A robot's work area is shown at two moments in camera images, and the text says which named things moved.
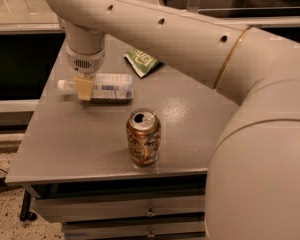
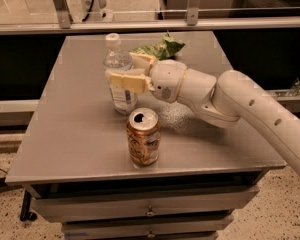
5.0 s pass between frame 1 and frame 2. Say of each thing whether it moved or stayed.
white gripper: moved
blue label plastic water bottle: moved
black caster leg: stayed
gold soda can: stayed
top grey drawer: stayed
